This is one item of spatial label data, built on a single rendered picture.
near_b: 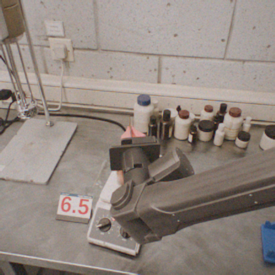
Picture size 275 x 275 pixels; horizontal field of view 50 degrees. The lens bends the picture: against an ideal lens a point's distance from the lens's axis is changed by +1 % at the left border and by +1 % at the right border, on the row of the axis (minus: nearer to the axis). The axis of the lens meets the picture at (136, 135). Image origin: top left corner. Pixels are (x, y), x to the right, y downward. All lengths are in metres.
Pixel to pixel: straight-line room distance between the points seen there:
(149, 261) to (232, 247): 0.21
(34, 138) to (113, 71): 0.38
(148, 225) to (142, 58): 0.76
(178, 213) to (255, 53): 0.79
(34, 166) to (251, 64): 0.80
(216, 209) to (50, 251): 0.51
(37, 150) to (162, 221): 0.68
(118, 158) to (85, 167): 0.37
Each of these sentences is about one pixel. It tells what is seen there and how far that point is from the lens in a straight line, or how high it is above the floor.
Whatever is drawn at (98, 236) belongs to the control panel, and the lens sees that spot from 0.75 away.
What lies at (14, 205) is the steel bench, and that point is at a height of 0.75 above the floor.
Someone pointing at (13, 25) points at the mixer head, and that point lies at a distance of 0.82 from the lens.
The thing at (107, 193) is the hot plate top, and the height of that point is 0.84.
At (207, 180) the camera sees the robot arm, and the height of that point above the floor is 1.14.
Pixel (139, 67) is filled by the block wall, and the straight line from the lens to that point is 1.12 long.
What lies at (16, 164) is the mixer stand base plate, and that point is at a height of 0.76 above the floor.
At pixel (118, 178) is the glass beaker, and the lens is 0.74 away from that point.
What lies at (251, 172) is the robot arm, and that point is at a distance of 0.35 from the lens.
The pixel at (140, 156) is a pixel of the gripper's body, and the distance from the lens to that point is 0.55.
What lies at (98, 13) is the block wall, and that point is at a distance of 1.08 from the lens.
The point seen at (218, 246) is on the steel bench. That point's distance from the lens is 0.80.
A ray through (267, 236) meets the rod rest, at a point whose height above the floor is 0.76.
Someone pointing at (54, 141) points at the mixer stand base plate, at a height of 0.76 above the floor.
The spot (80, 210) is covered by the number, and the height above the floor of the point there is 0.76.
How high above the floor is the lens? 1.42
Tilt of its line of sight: 39 degrees down
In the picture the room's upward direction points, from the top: straight up
